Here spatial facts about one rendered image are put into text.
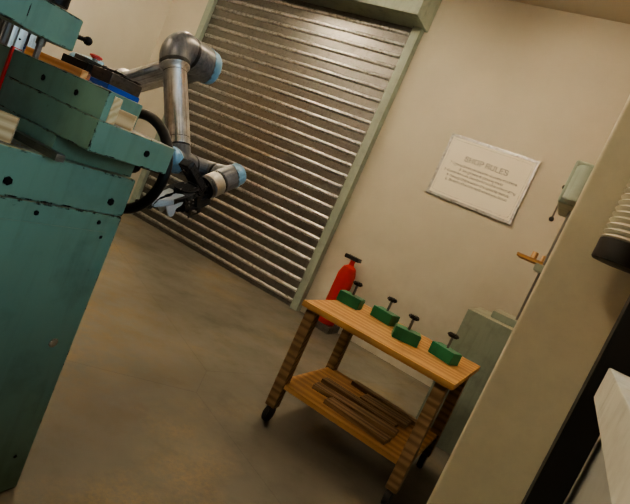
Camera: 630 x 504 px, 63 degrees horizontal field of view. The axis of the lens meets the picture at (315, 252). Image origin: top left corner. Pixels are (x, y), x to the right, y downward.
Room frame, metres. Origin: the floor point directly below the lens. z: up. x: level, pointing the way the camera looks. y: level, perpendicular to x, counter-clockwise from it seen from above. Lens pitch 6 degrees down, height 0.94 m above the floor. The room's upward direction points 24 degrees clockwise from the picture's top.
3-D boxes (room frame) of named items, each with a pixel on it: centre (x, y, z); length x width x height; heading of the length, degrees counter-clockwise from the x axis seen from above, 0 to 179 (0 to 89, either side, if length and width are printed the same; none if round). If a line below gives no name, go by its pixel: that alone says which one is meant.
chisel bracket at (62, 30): (1.07, 0.71, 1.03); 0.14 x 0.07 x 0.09; 156
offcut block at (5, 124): (0.90, 0.59, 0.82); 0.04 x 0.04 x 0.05; 30
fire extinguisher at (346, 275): (3.88, -0.29, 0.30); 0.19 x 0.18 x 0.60; 153
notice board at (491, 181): (3.69, -0.85, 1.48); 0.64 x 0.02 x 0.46; 63
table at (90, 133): (1.19, 0.66, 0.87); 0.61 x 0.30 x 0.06; 66
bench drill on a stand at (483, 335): (2.68, -1.12, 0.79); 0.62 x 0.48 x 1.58; 155
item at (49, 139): (1.14, 0.67, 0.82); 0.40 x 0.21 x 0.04; 66
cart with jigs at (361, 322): (2.12, -0.45, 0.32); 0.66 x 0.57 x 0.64; 64
